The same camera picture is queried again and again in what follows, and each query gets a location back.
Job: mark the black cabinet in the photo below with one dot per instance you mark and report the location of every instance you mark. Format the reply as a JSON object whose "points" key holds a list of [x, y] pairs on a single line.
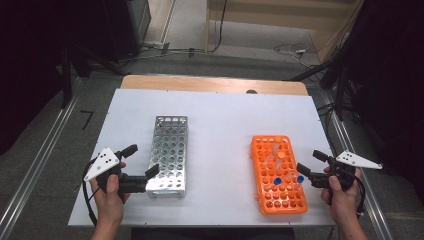
{"points": [[126, 26]]}

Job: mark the metal test tube rack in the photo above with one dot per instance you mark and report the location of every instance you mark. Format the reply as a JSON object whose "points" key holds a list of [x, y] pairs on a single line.
{"points": [[169, 150]]}

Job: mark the person's dark clothing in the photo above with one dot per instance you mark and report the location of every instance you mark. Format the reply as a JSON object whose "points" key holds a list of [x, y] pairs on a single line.
{"points": [[213, 234]]}

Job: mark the person's left hand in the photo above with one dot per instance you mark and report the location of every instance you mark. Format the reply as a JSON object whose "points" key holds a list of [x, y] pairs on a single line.
{"points": [[108, 206]]}

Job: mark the wooden platform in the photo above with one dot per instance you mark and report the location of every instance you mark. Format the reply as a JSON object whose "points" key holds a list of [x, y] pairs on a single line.
{"points": [[266, 13]]}

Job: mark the wooden table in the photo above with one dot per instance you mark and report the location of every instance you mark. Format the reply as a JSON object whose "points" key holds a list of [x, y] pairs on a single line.
{"points": [[200, 83]]}

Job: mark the black stand legs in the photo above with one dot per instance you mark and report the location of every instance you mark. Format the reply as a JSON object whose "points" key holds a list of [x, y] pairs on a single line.
{"points": [[66, 73], [340, 90]]}

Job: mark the orange test tube rack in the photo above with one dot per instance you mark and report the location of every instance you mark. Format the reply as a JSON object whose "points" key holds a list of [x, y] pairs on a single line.
{"points": [[283, 200]]}

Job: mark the white table board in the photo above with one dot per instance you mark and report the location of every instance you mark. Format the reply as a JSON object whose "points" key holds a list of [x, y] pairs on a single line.
{"points": [[216, 110]]}

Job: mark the blue-capped test tube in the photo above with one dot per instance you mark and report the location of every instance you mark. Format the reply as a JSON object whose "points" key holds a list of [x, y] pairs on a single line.
{"points": [[300, 179], [277, 181]]}

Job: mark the person's right hand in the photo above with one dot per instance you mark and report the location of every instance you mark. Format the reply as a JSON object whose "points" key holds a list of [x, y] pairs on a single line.
{"points": [[345, 206]]}

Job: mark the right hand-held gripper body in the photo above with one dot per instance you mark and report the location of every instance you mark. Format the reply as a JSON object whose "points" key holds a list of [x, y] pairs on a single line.
{"points": [[353, 160]]}

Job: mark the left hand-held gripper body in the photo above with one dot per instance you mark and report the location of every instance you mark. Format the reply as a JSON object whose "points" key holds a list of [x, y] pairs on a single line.
{"points": [[103, 161]]}

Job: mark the dark curtain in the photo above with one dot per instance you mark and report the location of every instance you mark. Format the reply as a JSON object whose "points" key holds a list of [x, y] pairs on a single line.
{"points": [[393, 83], [30, 60]]}

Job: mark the metal floor rail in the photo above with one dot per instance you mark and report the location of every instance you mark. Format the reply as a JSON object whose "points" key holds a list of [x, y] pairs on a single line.
{"points": [[36, 166], [366, 186]]}

